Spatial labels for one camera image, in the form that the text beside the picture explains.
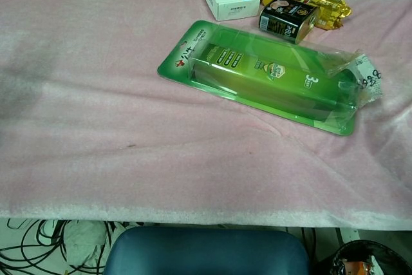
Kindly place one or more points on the green blister pack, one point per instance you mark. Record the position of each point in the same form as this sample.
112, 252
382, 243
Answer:
257, 75

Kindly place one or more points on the pink fleece tablecloth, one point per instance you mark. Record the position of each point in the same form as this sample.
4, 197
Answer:
128, 110

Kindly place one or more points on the black tin can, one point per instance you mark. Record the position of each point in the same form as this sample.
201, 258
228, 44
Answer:
286, 20

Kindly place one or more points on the blue chair back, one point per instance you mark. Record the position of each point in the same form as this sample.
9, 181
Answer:
206, 252

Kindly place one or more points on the gold snack packet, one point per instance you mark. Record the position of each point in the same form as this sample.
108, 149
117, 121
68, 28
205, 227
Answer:
325, 3

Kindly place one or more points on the white crumpled cloth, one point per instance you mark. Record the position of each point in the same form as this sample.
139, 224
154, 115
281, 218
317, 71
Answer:
83, 241

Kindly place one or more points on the black trash bin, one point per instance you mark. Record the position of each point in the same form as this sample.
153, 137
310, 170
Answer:
373, 259

